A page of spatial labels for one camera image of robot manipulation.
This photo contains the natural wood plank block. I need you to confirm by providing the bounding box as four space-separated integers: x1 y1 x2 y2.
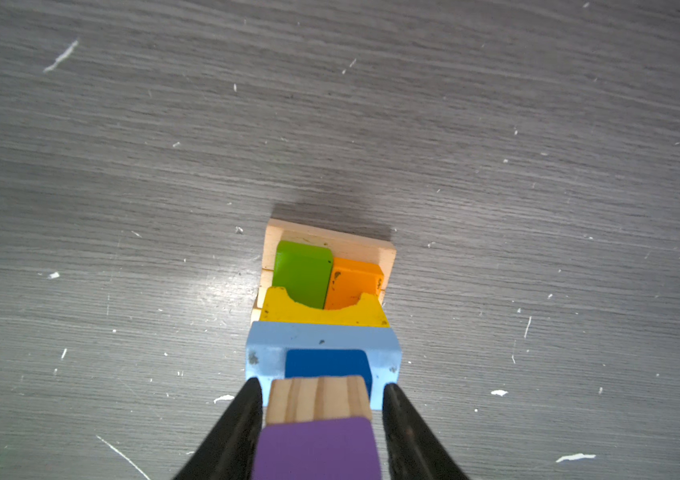
250 308 262 322

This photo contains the purple wood block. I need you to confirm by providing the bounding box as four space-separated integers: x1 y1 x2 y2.
252 417 382 480

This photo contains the yellow wood arch block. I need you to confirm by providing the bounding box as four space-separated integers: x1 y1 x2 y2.
259 287 391 328

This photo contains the green wood block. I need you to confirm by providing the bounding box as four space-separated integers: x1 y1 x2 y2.
272 241 334 309

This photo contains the blue wood cube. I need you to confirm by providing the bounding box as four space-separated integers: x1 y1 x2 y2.
284 349 373 395

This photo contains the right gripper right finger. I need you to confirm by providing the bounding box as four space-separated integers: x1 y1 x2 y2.
382 383 470 480

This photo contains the natural wood rectangular block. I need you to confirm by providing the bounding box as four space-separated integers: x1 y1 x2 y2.
261 218 397 290

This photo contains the orange wood block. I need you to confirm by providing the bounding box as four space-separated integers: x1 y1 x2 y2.
324 258 384 310

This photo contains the light blue wood block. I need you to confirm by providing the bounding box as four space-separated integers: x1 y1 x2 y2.
245 321 402 410

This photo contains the small natural wood cube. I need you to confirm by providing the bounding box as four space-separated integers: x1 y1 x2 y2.
265 375 373 426

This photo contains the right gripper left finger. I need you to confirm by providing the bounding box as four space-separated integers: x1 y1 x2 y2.
174 377 263 480

